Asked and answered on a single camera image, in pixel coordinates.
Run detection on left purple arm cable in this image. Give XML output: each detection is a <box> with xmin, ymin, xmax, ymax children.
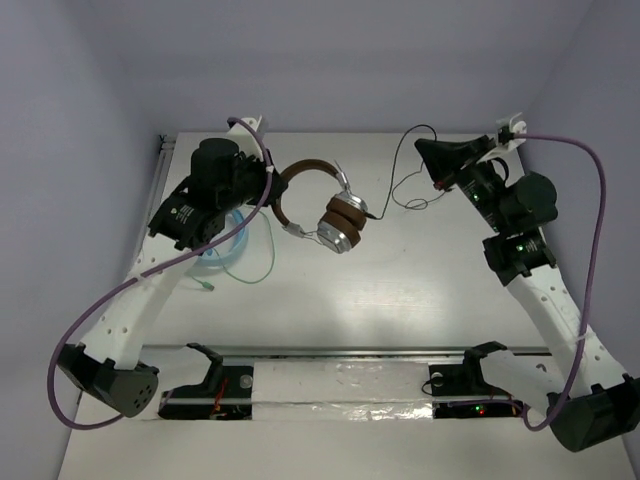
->
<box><xmin>48</xmin><ymin>117</ymin><xmax>275</xmax><ymax>430</ymax></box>

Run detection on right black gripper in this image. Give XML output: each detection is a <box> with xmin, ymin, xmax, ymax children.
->
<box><xmin>416</xmin><ymin>135</ymin><xmax>510</xmax><ymax>234</ymax></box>

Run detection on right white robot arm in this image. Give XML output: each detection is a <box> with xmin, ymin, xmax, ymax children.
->
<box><xmin>415</xmin><ymin>134</ymin><xmax>639</xmax><ymax>452</ymax></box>

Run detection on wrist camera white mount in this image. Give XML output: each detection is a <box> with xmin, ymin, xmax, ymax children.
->
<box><xmin>226</xmin><ymin>115</ymin><xmax>267</xmax><ymax>158</ymax></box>
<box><xmin>495</xmin><ymin>112</ymin><xmax>527</xmax><ymax>153</ymax></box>

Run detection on brown silver headphones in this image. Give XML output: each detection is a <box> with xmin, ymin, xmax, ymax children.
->
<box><xmin>271</xmin><ymin>159</ymin><xmax>369</xmax><ymax>254</ymax></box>

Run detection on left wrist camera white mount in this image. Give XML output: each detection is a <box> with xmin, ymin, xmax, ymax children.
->
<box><xmin>226</xmin><ymin>115</ymin><xmax>267</xmax><ymax>158</ymax></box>

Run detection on aluminium rail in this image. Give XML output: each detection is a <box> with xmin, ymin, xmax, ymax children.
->
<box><xmin>142</xmin><ymin>343</ymin><xmax>551</xmax><ymax>359</ymax></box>
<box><xmin>145</xmin><ymin>135</ymin><xmax>176</xmax><ymax>225</ymax></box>

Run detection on green headphone cable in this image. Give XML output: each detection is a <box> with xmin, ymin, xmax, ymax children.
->
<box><xmin>189</xmin><ymin>212</ymin><xmax>277</xmax><ymax>292</ymax></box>

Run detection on aluminium rail left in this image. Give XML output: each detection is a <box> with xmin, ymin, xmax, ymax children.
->
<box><xmin>145</xmin><ymin>135</ymin><xmax>176</xmax><ymax>225</ymax></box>

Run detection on blue headphones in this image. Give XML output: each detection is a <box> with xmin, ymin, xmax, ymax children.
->
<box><xmin>195</xmin><ymin>209</ymin><xmax>249</xmax><ymax>269</ymax></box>

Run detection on aluminium rail front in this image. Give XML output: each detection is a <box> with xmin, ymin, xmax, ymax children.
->
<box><xmin>142</xmin><ymin>343</ymin><xmax>551</xmax><ymax>359</ymax></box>

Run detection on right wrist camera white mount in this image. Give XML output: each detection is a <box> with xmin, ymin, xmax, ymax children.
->
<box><xmin>495</xmin><ymin>112</ymin><xmax>527</xmax><ymax>153</ymax></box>

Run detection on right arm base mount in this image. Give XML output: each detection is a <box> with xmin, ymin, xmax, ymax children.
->
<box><xmin>421</xmin><ymin>341</ymin><xmax>523</xmax><ymax>420</ymax></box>

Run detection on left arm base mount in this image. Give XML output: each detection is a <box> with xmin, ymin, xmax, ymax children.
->
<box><xmin>158</xmin><ymin>342</ymin><xmax>254</xmax><ymax>421</ymax></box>

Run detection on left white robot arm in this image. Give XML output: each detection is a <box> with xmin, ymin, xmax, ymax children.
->
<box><xmin>47</xmin><ymin>136</ymin><xmax>276</xmax><ymax>430</ymax></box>

